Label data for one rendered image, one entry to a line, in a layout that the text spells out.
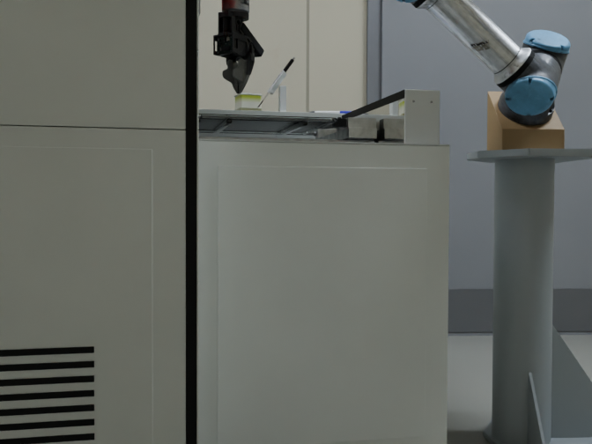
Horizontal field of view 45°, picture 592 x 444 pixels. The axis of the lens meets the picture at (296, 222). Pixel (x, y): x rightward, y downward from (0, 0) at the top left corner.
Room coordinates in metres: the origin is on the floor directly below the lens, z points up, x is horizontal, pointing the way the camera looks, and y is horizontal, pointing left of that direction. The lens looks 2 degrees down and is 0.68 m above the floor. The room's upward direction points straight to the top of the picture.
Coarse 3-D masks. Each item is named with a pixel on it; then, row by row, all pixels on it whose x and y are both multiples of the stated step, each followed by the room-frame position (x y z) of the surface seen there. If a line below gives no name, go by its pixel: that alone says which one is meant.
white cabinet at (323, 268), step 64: (256, 192) 1.65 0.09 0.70; (320, 192) 1.68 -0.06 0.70; (384, 192) 1.72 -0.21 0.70; (448, 192) 1.76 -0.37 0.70; (256, 256) 1.65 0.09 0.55; (320, 256) 1.68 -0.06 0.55; (384, 256) 1.72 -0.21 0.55; (256, 320) 1.65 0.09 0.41; (320, 320) 1.68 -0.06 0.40; (384, 320) 1.72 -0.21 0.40; (256, 384) 1.65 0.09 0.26; (320, 384) 1.68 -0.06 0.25; (384, 384) 1.72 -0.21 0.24
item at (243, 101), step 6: (234, 96) 2.40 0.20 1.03; (240, 96) 2.35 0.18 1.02; (246, 96) 2.35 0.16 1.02; (252, 96) 2.36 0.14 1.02; (258, 96) 2.37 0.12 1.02; (240, 102) 2.35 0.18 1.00; (246, 102) 2.35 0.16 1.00; (252, 102) 2.36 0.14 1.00; (258, 102) 2.37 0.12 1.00; (240, 108) 2.34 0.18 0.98; (246, 108) 2.35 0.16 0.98; (252, 108) 2.36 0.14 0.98; (258, 108) 2.37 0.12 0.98
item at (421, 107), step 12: (408, 96) 1.80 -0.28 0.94; (420, 96) 1.80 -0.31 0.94; (432, 96) 1.81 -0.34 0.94; (408, 108) 1.80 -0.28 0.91; (420, 108) 1.80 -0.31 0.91; (432, 108) 1.81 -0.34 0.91; (408, 120) 1.80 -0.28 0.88; (420, 120) 1.80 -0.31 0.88; (432, 120) 1.81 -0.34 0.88; (408, 132) 1.80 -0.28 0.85; (420, 132) 1.80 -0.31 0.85; (432, 132) 1.81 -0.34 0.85
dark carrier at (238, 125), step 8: (200, 120) 1.91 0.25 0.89; (208, 120) 1.91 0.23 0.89; (216, 120) 1.91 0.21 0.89; (224, 120) 1.91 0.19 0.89; (232, 120) 1.91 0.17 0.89; (240, 120) 1.91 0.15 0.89; (200, 128) 2.12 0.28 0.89; (208, 128) 2.12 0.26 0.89; (232, 128) 2.11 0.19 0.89; (240, 128) 2.11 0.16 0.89; (248, 128) 2.11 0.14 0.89; (256, 128) 2.11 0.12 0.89; (264, 128) 2.11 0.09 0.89; (272, 128) 2.11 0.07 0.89; (280, 128) 2.11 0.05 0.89; (304, 128) 2.11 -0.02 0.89; (312, 128) 2.11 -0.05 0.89
